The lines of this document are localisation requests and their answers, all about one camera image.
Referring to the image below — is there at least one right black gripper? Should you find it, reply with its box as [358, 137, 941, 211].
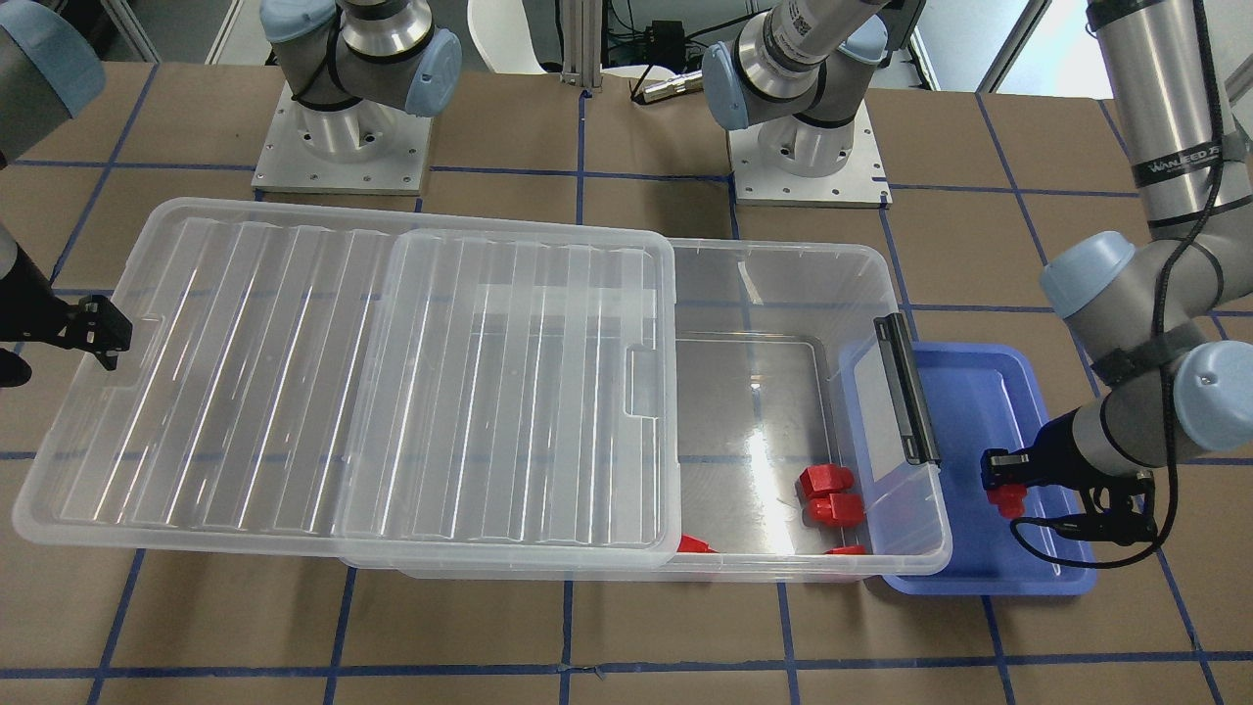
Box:
[1, 228, 133, 371]

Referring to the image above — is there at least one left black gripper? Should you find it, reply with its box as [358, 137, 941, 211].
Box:
[981, 411, 1155, 490]

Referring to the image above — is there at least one red block from tray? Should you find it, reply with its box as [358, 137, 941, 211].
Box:
[985, 485, 1027, 521]

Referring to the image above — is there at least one clear plastic box lid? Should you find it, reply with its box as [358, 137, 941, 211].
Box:
[13, 197, 680, 572]

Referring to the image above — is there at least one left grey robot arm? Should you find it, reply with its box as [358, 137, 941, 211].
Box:
[700, 1, 1250, 488]

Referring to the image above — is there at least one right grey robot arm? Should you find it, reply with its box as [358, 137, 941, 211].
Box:
[1, 1, 462, 369]

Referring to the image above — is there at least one clear plastic storage box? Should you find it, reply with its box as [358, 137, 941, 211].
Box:
[331, 229, 952, 582]

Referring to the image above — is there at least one red block box centre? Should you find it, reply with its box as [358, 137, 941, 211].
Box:
[677, 533, 718, 553]

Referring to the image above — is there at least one blue plastic tray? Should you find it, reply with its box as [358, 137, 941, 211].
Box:
[840, 341, 1096, 596]

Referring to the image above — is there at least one red block middle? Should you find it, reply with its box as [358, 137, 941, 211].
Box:
[798, 463, 856, 500]

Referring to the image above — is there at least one black box latch handle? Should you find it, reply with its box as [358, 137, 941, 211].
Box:
[873, 311, 944, 467]

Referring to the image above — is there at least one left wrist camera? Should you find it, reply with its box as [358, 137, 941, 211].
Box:
[1045, 488, 1158, 547]

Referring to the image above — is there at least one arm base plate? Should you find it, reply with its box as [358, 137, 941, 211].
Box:
[725, 101, 893, 209]
[252, 85, 434, 197]

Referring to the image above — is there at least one aluminium frame post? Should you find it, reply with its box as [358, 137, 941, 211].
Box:
[558, 0, 606, 93]

